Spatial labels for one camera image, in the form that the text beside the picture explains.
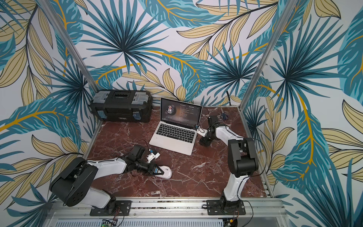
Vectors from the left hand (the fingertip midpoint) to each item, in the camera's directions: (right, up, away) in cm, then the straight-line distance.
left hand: (161, 175), depth 80 cm
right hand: (+28, +20, +18) cm, 39 cm away
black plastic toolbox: (-28, +41, +16) cm, 52 cm away
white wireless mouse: (+4, +2, +1) cm, 4 cm away
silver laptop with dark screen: (+8, +24, +23) cm, 34 cm away
